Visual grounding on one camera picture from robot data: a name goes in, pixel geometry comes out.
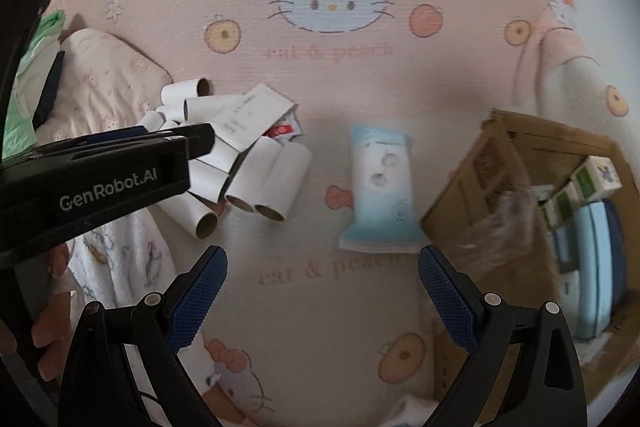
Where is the dark blue flat object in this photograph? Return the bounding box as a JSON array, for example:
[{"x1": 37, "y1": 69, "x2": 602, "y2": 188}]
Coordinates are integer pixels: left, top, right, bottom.
[{"x1": 31, "y1": 51, "x2": 67, "y2": 128}]

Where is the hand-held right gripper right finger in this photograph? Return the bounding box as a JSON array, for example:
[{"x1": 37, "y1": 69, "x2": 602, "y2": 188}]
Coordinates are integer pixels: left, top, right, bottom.
[{"x1": 418, "y1": 245, "x2": 588, "y2": 427}]

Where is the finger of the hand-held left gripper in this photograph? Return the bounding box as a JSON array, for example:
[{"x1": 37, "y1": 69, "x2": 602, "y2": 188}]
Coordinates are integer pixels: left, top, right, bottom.
[
  {"x1": 75, "y1": 125, "x2": 187, "y2": 146},
  {"x1": 165, "y1": 122, "x2": 217, "y2": 158}
]

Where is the small white printed box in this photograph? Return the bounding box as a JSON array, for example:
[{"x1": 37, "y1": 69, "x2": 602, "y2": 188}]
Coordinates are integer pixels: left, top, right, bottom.
[
  {"x1": 570, "y1": 154, "x2": 623, "y2": 202},
  {"x1": 540, "y1": 184, "x2": 583, "y2": 233}
]

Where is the pink cat printed bedsheet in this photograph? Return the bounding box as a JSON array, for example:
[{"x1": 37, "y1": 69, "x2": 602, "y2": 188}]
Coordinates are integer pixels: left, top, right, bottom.
[{"x1": 30, "y1": 0, "x2": 633, "y2": 427}]

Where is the person's left hand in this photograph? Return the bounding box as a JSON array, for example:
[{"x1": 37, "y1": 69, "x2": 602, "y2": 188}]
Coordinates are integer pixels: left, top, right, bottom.
[{"x1": 0, "y1": 243, "x2": 88, "y2": 383}]

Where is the white spiral notepad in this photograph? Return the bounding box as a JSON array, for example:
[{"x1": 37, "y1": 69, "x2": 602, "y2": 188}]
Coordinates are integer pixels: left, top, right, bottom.
[{"x1": 212, "y1": 84, "x2": 296, "y2": 152}]

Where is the red white crumpled wrapper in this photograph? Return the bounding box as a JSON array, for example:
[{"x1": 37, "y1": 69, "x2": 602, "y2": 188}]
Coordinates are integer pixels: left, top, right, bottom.
[{"x1": 260, "y1": 104, "x2": 303, "y2": 142}]

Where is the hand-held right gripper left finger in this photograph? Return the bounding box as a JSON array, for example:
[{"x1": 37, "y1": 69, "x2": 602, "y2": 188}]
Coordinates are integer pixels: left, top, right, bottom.
[{"x1": 59, "y1": 245, "x2": 229, "y2": 427}]

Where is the blue storage case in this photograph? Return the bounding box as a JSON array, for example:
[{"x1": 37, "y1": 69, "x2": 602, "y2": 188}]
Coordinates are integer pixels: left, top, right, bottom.
[{"x1": 552, "y1": 199, "x2": 628, "y2": 340}]

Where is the brown cardboard box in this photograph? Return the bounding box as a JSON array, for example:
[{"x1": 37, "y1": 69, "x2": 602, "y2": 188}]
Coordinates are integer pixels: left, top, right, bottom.
[{"x1": 419, "y1": 107, "x2": 636, "y2": 410}]

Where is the white cartoon printed blanket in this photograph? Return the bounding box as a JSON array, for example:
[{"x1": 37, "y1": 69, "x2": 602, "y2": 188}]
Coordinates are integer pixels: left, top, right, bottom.
[{"x1": 37, "y1": 27, "x2": 226, "y2": 408}]

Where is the pile of white paper tubes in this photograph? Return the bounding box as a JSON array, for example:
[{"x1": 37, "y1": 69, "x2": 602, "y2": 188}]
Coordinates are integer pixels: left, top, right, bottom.
[{"x1": 137, "y1": 77, "x2": 312, "y2": 242}]

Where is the clear plastic film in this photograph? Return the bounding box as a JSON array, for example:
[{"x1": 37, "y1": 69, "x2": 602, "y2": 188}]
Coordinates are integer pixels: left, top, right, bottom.
[{"x1": 457, "y1": 187, "x2": 543, "y2": 253}]

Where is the light blue wet wipes packet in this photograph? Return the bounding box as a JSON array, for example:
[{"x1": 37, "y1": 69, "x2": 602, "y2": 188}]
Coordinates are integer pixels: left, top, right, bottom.
[{"x1": 337, "y1": 124, "x2": 426, "y2": 255}]

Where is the green plastic bag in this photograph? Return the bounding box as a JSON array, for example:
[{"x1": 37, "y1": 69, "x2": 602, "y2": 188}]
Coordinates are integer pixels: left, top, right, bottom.
[{"x1": 2, "y1": 9, "x2": 68, "y2": 158}]

